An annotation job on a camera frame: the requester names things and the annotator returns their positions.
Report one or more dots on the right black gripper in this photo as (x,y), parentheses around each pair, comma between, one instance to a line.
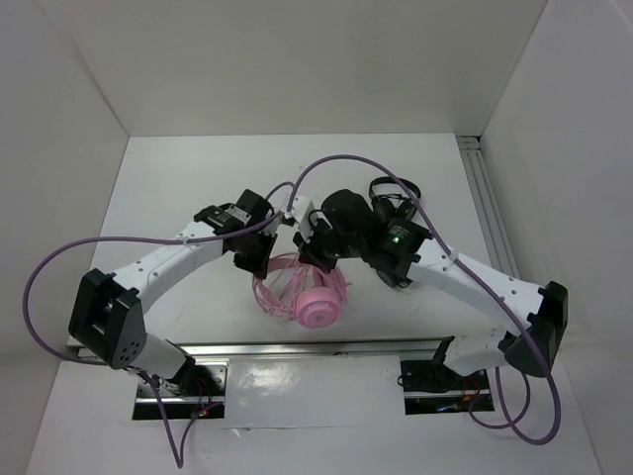
(309,252)

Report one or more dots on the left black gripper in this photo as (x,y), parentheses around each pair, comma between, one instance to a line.
(258,267)

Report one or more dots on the pink headphones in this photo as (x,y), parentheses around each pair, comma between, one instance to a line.
(301,293)

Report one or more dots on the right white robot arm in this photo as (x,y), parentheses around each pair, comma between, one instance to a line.
(531,319)

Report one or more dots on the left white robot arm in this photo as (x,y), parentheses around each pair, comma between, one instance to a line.
(109,310)

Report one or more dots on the lower black headphones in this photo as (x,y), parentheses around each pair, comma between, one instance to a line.
(394,278)

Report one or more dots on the black headphones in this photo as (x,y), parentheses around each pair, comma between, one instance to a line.
(395,198)
(394,278)

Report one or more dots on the upper black headphones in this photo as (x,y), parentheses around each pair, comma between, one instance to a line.
(395,198)

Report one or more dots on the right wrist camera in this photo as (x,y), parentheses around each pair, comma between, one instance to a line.
(298,210)

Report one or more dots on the aluminium rail front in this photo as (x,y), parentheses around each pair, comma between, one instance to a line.
(403,348)

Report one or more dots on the aluminium rail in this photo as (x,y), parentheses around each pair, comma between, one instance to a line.
(403,348)
(503,263)

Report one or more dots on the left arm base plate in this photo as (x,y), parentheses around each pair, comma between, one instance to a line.
(205,396)

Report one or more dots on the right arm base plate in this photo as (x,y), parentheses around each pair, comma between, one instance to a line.
(430,389)

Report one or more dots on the aluminium rail right side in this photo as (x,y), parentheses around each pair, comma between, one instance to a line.
(503,263)

